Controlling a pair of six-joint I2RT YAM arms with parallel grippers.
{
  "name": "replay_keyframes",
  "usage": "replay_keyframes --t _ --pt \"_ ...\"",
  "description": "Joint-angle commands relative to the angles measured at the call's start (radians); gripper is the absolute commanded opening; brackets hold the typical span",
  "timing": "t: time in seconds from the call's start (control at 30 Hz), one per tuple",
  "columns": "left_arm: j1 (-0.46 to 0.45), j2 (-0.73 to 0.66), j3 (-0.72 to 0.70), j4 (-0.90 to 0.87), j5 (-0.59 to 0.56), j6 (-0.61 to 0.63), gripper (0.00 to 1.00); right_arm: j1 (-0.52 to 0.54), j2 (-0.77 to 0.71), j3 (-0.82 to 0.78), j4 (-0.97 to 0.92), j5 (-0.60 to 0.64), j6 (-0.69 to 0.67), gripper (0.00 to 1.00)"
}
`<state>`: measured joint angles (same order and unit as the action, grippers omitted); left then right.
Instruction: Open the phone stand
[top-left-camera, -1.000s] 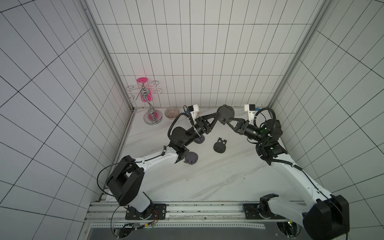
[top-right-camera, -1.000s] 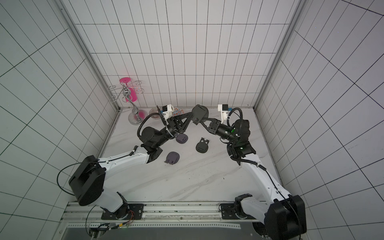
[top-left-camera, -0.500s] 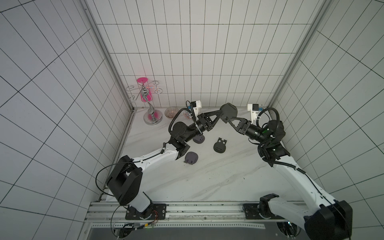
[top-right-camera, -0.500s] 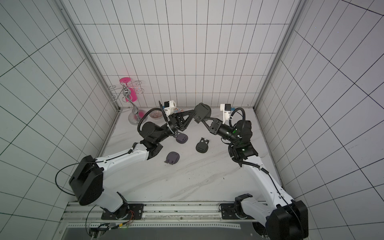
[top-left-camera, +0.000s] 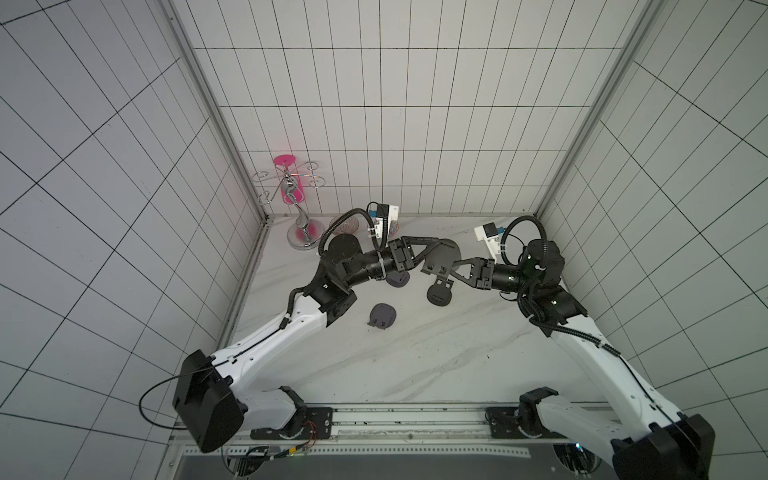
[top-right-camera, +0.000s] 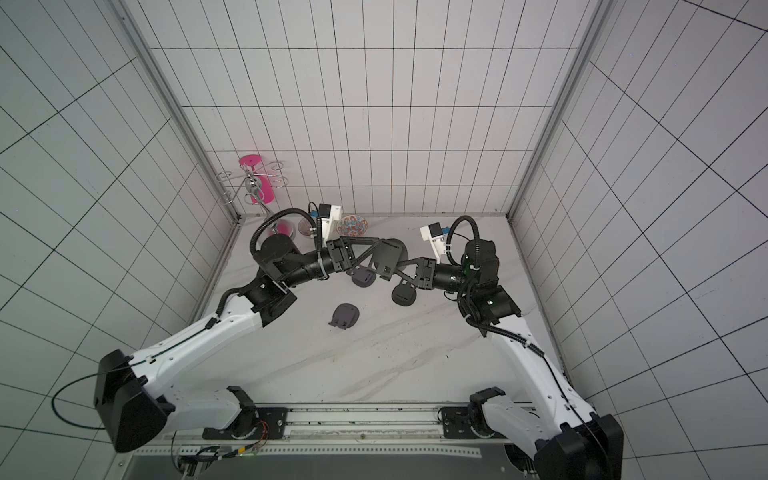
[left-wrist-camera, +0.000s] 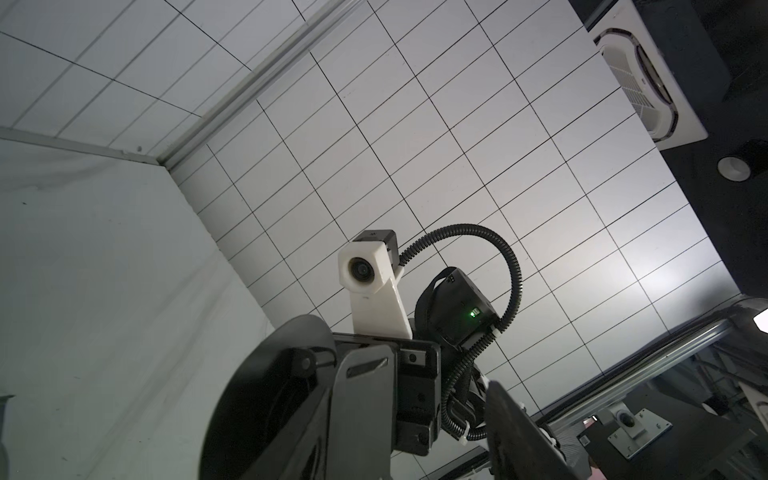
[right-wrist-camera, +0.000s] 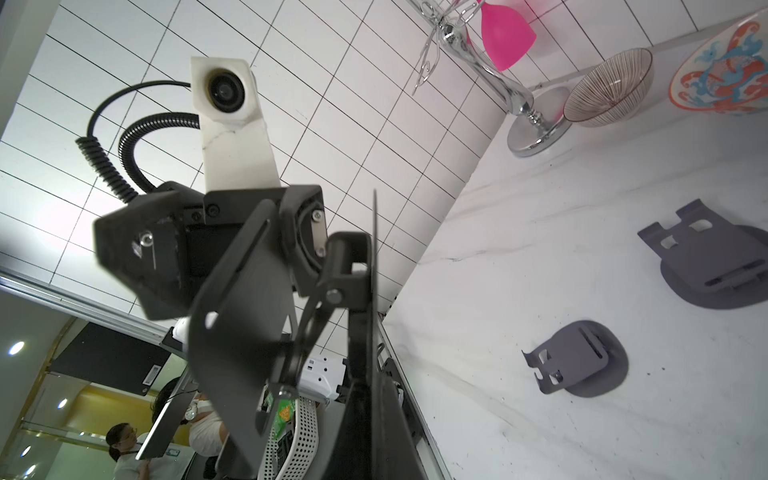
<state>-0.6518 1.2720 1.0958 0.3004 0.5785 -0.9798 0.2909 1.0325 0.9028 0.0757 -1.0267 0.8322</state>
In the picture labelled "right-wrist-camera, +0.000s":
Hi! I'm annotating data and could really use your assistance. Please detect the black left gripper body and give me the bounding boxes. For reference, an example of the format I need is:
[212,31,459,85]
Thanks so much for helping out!
[93,182,324,321]

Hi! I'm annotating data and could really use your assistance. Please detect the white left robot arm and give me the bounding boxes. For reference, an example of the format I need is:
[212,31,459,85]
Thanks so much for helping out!
[76,83,324,321]

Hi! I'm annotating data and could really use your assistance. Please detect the chrome cup holder stand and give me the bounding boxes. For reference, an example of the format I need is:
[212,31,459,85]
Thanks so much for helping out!
[409,1,572,158]

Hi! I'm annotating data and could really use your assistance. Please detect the person in white shirt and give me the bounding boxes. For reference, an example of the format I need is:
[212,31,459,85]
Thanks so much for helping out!
[105,421,196,480]

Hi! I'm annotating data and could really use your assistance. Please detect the white perforated basket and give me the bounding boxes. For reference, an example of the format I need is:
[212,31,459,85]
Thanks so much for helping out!
[258,396,319,480]

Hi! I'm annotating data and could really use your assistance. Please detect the pink plastic cup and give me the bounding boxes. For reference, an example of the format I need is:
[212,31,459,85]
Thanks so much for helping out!
[473,1,537,72]

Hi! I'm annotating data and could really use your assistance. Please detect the brown striped glass bowl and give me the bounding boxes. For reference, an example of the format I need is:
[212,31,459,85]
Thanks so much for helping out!
[564,48,654,127]

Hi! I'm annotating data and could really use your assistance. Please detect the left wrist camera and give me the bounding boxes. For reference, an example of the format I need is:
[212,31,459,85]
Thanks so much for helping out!
[190,57,280,192]

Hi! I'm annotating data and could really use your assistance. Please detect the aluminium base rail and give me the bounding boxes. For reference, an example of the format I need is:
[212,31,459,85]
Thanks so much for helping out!
[377,316,452,479]

